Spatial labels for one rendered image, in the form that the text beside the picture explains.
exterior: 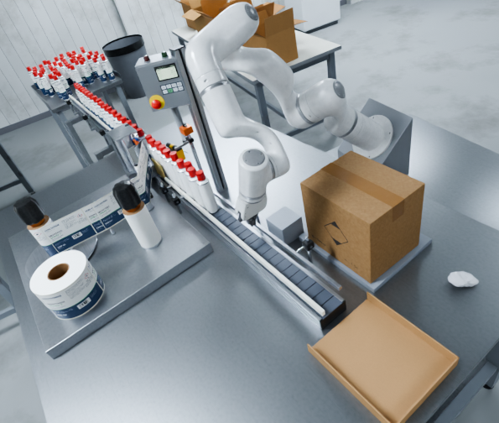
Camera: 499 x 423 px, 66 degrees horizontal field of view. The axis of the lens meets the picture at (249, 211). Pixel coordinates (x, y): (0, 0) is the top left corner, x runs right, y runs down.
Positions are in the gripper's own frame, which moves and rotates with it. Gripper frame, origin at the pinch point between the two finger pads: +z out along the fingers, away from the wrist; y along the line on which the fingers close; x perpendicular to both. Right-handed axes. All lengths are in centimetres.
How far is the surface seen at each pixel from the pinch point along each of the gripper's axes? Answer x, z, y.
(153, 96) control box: -64, -9, -1
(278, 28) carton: -141, 50, -138
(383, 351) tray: 57, 1, -3
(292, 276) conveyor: 21.6, 9.5, -0.8
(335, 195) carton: 16.0, -14.2, -20.4
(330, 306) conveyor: 37.8, 3.5, -1.0
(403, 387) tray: 66, -2, 1
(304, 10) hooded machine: -323, 191, -358
